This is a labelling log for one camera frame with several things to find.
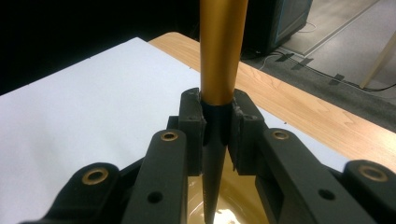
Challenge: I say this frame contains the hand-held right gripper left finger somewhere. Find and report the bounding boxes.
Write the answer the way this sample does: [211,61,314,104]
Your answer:
[169,87,207,177]

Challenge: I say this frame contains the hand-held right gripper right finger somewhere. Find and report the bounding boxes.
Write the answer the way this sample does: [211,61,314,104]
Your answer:
[228,89,269,175]

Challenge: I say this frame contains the beige square cup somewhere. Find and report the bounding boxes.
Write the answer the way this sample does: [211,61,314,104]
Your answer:
[186,150,270,224]

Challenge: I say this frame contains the makeup brush gold black handle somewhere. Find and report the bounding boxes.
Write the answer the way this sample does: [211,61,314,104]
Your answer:
[199,0,249,224]

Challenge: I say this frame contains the black tape strip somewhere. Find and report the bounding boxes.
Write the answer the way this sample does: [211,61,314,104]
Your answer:
[290,57,315,71]
[275,52,295,63]
[328,73,347,86]

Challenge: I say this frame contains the white table mat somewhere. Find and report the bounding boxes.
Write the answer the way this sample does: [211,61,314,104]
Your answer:
[0,36,350,224]

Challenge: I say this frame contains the dark cabinet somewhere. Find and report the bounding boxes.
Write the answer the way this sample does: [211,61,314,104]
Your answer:
[242,0,314,58]

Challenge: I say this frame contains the white floor cable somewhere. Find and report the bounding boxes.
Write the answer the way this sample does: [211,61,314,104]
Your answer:
[257,21,318,72]

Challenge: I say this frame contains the black floor cable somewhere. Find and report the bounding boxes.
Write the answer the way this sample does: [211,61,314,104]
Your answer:
[273,50,396,93]

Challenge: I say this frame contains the light wooden frame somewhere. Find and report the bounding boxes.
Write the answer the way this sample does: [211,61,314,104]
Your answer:
[359,30,396,90]

